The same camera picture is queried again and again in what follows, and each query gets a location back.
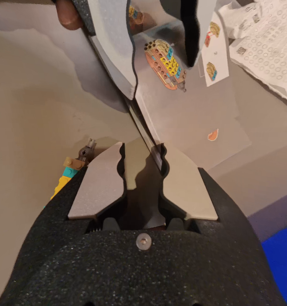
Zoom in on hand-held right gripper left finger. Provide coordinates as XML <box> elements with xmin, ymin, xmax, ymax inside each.
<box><xmin>67</xmin><ymin>142</ymin><xmax>128</xmax><ymax>220</ymax></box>

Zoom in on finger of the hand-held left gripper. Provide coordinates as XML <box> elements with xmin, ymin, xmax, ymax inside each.
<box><xmin>86</xmin><ymin>0</ymin><xmax>138</xmax><ymax>100</ymax></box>
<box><xmin>180</xmin><ymin>0</ymin><xmax>217</xmax><ymax>68</ymax></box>

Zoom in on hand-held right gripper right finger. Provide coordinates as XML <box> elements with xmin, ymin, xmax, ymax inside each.
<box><xmin>159</xmin><ymin>143</ymin><xmax>218</xmax><ymax>221</ymax></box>

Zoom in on multicoloured lego build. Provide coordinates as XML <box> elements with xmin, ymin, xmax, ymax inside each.
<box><xmin>43</xmin><ymin>138</ymin><xmax>97</xmax><ymax>208</ymax></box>

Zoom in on grey lego instruction booklet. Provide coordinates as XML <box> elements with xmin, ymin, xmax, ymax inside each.
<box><xmin>87</xmin><ymin>0</ymin><xmax>252</xmax><ymax>171</ymax></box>

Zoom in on person's left hand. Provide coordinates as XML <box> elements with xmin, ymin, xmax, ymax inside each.
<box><xmin>56</xmin><ymin>0</ymin><xmax>84</xmax><ymax>30</ymax></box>

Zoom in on large white paper bag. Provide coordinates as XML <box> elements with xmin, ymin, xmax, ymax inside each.
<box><xmin>217</xmin><ymin>0</ymin><xmax>287</xmax><ymax>107</ymax></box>

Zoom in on blue plastic bin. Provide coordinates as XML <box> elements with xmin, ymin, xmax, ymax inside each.
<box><xmin>262</xmin><ymin>222</ymin><xmax>287</xmax><ymax>306</ymax></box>

